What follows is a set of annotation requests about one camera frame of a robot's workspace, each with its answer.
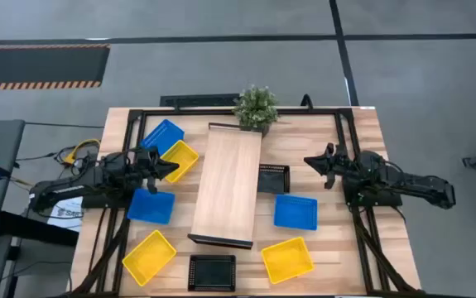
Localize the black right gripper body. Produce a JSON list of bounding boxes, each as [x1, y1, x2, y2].
[[333, 148, 361, 184]]

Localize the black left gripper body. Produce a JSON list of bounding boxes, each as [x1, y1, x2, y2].
[[127, 147, 152, 186]]

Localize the yellow slotted plastic basket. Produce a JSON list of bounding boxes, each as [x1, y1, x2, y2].
[[160, 139, 200, 185], [121, 229, 178, 288], [260, 236, 315, 286]]

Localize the blue slotted plastic basket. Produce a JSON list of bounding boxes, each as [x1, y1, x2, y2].
[[126, 188, 176, 226], [139, 118, 185, 156], [272, 194, 319, 232]]

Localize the black slotted plastic basket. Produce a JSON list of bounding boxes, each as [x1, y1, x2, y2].
[[187, 253, 238, 292], [256, 163, 291, 195]]

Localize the black ribbed floor strip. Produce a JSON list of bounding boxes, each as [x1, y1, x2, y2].
[[159, 93, 241, 108]]

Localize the white printed paper sheet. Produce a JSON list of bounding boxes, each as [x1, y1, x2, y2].
[[46, 196, 84, 233]]

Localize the green plant in striped pot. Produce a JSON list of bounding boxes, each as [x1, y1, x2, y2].
[[232, 84, 281, 137]]

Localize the black beam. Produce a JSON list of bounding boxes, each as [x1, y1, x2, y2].
[[0, 210, 79, 248]]

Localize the black hazard-striped floor mat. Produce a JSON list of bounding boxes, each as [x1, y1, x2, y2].
[[0, 43, 111, 91]]

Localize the black aluminium table frame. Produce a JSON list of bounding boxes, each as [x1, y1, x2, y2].
[[70, 106, 425, 298]]

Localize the yellow cable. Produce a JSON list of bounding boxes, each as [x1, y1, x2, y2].
[[63, 138, 102, 165]]

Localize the wooden shelf with black frame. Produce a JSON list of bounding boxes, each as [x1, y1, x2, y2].
[[186, 122, 263, 250]]

